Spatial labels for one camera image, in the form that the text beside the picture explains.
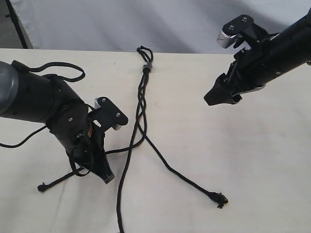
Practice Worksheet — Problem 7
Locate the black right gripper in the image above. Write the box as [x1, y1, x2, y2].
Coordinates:
[204, 61, 265, 105]

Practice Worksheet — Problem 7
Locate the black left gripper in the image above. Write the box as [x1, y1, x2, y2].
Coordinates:
[70, 126, 115, 184]

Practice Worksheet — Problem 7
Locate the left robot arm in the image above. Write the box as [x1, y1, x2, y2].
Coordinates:
[0, 61, 115, 183]

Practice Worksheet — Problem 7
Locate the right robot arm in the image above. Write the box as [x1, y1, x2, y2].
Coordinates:
[204, 13, 311, 106]

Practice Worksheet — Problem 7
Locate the grey backdrop cloth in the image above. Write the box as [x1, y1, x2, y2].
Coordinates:
[11, 0, 311, 54]

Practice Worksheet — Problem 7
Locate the black stand pole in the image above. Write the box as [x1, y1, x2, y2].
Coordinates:
[5, 0, 29, 49]

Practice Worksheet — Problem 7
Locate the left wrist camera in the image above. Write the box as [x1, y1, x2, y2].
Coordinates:
[88, 97, 128, 132]

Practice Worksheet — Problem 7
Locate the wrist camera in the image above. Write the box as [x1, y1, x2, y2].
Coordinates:
[216, 15, 256, 49]
[88, 97, 128, 132]

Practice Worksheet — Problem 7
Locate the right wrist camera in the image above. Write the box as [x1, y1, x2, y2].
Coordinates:
[216, 15, 256, 49]

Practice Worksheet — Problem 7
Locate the black cable clamp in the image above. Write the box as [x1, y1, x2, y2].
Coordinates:
[142, 62, 153, 72]

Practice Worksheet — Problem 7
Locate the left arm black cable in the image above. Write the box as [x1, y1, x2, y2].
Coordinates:
[0, 62, 95, 178]

